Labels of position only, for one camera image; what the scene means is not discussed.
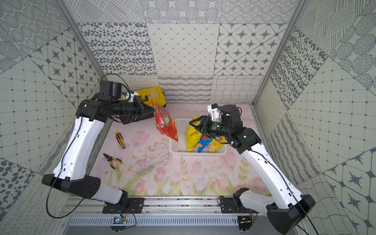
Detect yellow Lay's bag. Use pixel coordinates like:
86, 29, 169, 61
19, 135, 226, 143
208, 137, 227, 153
185, 124, 202, 152

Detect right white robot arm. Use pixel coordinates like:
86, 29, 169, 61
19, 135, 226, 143
190, 104, 316, 235

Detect blue Lay's chip bag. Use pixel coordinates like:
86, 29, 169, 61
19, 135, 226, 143
196, 135, 212, 153

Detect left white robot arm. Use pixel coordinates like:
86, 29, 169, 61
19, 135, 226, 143
42, 81, 154, 211

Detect yellow handled pliers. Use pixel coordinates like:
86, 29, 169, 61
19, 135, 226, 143
103, 153, 123, 170

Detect floral pink table mat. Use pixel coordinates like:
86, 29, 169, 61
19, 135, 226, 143
90, 118, 270, 196

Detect white plastic mesh basket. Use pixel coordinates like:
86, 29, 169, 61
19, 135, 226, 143
169, 118, 228, 156

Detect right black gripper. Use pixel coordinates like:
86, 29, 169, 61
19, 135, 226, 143
189, 116, 231, 139

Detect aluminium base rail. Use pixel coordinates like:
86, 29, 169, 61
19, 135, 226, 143
66, 196, 271, 231

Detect yellow utility knife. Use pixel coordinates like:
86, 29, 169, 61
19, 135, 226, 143
115, 132, 126, 149

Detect red Lay's chip bag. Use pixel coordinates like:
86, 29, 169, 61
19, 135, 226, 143
151, 101, 178, 142

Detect yellow black toolbox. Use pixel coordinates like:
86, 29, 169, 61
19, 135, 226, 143
136, 87, 166, 107

